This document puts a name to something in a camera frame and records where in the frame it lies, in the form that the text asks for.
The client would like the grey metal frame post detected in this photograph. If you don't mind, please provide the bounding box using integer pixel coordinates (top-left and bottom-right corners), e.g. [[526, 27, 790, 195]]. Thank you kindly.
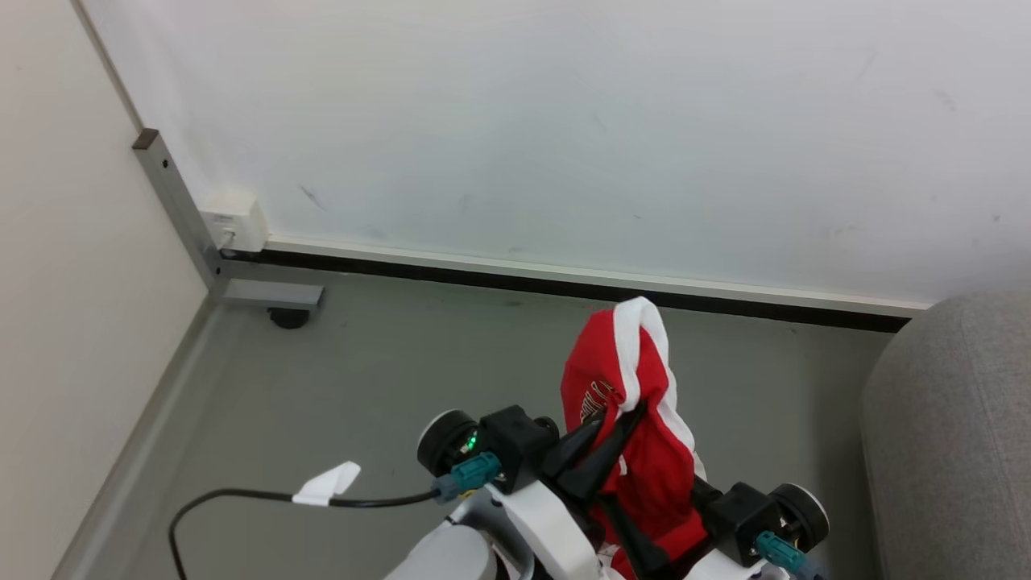
[[132, 128, 325, 310]]

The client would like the white partition bottom rail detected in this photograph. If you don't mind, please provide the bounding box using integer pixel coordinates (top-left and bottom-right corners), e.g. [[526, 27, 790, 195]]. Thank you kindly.
[[264, 235, 929, 317]]

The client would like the teal right cable connector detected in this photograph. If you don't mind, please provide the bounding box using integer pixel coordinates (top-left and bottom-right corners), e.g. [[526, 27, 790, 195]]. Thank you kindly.
[[755, 531, 808, 578]]

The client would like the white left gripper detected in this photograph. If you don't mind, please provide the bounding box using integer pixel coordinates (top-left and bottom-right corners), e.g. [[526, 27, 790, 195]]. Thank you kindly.
[[486, 401, 648, 580]]

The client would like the red garment with white trim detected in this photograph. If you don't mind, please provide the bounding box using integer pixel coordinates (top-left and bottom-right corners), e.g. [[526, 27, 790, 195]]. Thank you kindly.
[[560, 296, 710, 580]]

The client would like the white paper cable tag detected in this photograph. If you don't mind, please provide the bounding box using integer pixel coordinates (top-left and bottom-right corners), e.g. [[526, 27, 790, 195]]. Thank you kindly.
[[292, 461, 362, 508]]

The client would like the teal left cable connector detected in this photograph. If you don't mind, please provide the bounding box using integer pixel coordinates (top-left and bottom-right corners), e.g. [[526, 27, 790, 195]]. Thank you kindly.
[[433, 452, 503, 503]]

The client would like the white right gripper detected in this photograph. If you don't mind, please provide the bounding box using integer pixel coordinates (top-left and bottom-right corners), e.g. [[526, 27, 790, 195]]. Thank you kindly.
[[597, 492, 768, 580]]

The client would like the grey fabric sofa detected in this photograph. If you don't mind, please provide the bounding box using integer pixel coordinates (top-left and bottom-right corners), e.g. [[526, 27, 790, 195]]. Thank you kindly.
[[859, 292, 1031, 580]]

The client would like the teal cable connector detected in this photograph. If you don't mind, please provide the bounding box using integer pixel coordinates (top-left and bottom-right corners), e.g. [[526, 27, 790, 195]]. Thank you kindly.
[[433, 452, 503, 503], [755, 531, 808, 578]]

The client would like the black cable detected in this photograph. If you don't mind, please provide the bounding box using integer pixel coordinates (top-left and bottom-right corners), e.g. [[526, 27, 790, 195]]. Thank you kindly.
[[168, 487, 441, 580]]

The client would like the white wall socket box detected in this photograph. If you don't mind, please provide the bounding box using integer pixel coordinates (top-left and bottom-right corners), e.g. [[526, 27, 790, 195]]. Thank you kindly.
[[199, 192, 269, 254]]

